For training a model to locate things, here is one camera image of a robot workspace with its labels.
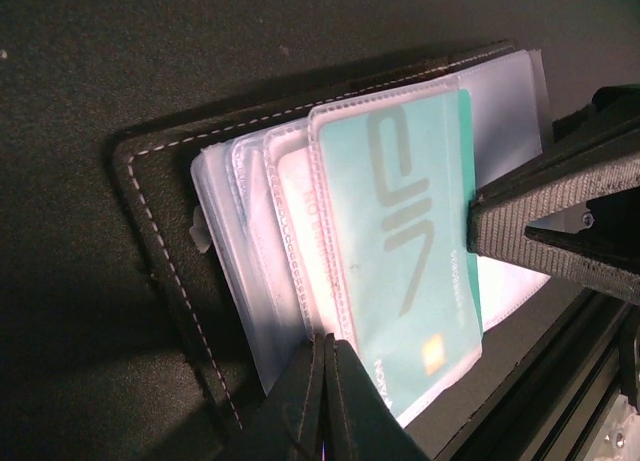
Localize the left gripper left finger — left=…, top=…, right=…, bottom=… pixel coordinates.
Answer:
left=234, top=334, right=333, bottom=460

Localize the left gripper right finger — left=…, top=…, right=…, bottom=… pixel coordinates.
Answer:
left=324, top=335, right=428, bottom=460

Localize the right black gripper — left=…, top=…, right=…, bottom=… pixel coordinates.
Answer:
left=467, top=84, right=639, bottom=304

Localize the black leather card holder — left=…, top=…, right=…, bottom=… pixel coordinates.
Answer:
left=113, top=43, right=551, bottom=460

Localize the black aluminium rail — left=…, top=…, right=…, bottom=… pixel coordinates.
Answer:
left=436, top=290, right=639, bottom=460

